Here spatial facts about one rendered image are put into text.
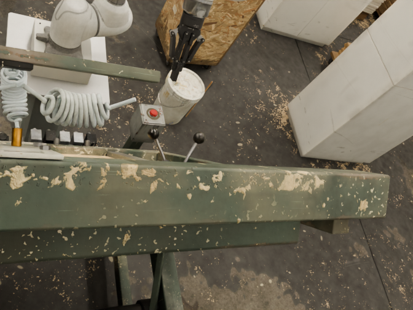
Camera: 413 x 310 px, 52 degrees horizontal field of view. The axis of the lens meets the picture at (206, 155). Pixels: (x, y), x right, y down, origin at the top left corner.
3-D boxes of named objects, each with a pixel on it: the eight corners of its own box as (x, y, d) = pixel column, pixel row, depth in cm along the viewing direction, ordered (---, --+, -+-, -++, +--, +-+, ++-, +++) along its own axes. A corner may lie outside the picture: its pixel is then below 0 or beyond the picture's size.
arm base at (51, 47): (35, 25, 208) (37, 16, 203) (81, 34, 218) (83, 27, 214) (35, 53, 199) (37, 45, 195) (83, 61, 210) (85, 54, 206)
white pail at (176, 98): (183, 99, 350) (209, 63, 315) (188, 130, 336) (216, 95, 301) (147, 93, 335) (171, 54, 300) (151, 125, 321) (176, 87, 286)
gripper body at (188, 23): (186, 14, 133) (177, 42, 137) (209, 20, 137) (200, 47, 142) (179, 7, 139) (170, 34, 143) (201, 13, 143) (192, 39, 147)
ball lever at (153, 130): (169, 162, 140) (153, 125, 136) (174, 163, 137) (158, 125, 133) (159, 167, 138) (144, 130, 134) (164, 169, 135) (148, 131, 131)
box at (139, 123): (149, 124, 223) (162, 105, 210) (152, 144, 218) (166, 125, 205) (127, 122, 217) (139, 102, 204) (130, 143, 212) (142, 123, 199)
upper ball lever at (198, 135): (182, 172, 129) (203, 135, 132) (187, 174, 126) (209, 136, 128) (173, 166, 127) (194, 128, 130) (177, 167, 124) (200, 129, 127)
